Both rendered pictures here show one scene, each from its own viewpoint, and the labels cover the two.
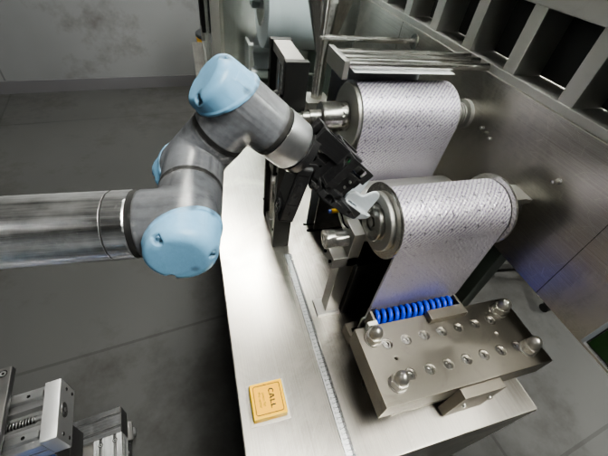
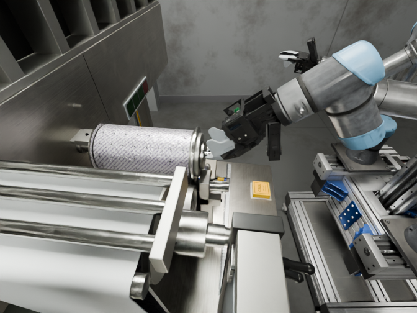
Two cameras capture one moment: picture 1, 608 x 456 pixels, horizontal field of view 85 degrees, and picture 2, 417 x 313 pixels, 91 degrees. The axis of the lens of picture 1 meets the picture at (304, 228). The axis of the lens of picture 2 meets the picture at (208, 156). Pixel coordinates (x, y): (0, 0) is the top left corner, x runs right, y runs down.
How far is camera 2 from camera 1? 0.81 m
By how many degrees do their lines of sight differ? 87
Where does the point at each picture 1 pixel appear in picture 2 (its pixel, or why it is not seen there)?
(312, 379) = (234, 193)
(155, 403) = not seen: outside the picture
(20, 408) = (394, 258)
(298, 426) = (247, 179)
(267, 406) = (262, 185)
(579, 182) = (77, 92)
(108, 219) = not seen: hidden behind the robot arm
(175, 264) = not seen: hidden behind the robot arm
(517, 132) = (30, 128)
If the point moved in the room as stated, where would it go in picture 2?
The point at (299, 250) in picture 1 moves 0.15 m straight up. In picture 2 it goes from (208, 297) to (208, 283)
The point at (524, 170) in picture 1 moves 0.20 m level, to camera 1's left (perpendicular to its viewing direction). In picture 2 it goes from (62, 130) to (123, 158)
